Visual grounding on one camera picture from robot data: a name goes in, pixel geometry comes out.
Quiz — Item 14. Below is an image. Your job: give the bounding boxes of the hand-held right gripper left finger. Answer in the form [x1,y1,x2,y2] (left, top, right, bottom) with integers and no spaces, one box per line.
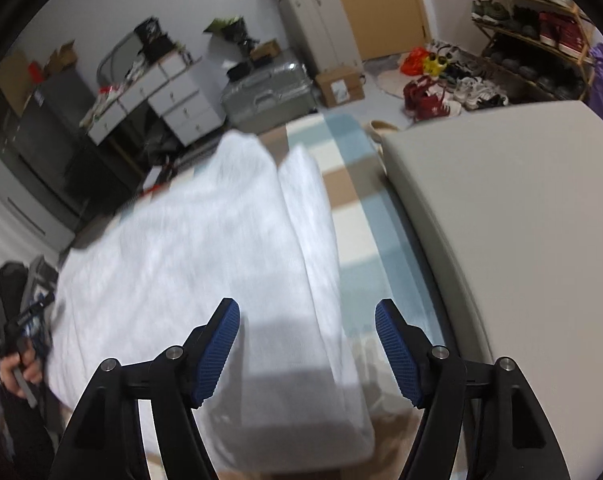
[48,298,241,480]

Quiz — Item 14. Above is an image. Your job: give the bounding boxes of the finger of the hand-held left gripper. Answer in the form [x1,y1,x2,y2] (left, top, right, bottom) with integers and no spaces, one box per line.
[20,293,57,357]

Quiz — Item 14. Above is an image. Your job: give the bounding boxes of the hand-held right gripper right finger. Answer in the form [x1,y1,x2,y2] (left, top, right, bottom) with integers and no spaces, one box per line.
[375,299,569,480]

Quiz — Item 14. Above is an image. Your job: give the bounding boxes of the light grey large sweatshirt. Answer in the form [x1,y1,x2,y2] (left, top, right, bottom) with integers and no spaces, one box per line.
[46,130,377,476]

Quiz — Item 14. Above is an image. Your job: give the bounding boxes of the person's left forearm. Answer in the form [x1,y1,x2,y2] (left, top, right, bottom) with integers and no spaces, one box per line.
[0,390,62,480]

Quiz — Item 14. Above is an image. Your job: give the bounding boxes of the person's left hand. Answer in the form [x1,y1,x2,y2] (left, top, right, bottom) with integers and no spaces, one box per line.
[0,345,44,401]

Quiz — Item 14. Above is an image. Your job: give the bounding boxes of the plaid bed sheet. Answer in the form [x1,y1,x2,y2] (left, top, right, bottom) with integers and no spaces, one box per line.
[66,112,482,480]

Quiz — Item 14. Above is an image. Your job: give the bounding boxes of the beige mattress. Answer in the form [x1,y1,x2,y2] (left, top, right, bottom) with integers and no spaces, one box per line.
[381,100,603,411]

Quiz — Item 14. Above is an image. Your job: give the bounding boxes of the dark grey cabinet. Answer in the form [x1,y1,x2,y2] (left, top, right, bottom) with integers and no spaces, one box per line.
[0,67,149,246]

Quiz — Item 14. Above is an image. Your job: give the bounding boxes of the large plain cardboard box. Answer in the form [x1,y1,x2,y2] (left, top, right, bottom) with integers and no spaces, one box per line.
[0,52,34,116]

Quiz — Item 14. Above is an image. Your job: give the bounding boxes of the beige slipper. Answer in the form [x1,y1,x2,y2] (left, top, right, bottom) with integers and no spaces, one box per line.
[367,120,399,153]

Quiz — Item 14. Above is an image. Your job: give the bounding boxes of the desk clutter pile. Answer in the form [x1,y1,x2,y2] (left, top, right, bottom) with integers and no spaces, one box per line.
[81,52,154,126]

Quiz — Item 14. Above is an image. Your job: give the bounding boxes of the white desk with drawers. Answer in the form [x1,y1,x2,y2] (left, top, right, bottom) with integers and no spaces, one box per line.
[78,52,227,146]

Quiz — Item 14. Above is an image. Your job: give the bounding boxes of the open cardboard box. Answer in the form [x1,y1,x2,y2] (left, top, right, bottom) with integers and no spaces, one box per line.
[44,40,79,76]

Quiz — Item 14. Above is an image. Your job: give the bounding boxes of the red sneakers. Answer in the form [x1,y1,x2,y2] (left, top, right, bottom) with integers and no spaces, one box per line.
[403,76,462,121]

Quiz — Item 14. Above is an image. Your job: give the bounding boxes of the silver hard suitcase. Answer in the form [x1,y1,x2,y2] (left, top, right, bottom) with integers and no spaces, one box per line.
[220,60,319,131]

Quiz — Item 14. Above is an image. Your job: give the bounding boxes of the round pale rug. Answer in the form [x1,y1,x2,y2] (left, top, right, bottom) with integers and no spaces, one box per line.
[374,67,417,98]

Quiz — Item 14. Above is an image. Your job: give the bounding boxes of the white sneakers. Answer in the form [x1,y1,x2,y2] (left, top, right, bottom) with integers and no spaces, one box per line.
[449,72,509,111]

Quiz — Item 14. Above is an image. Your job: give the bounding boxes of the cardboard box white label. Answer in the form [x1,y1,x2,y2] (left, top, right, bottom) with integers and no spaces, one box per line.
[315,66,366,108]

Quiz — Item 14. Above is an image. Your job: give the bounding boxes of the yellow toy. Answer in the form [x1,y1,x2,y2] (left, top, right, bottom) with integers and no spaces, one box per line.
[421,52,447,76]

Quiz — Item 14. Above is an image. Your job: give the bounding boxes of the orange plastic bag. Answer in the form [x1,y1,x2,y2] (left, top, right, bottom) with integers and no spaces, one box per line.
[400,47,427,76]

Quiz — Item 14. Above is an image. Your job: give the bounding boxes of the black bag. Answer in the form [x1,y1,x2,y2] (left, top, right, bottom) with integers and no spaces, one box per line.
[134,17,174,58]

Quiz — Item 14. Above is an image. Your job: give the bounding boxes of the small brown box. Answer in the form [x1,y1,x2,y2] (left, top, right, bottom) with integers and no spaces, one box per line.
[248,40,282,63]

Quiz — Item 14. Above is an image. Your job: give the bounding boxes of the dark wrapped flower bouquet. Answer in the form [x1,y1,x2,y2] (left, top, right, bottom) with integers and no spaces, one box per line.
[204,16,252,56]

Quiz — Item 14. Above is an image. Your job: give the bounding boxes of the beige tall suitcase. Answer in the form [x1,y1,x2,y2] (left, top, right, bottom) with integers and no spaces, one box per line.
[278,0,363,78]

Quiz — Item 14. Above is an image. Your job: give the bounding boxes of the wooden shoe rack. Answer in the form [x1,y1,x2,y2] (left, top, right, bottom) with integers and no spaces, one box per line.
[459,0,597,106]

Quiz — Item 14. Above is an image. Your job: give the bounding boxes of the wooden door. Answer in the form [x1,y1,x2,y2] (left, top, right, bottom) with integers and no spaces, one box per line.
[316,0,429,61]

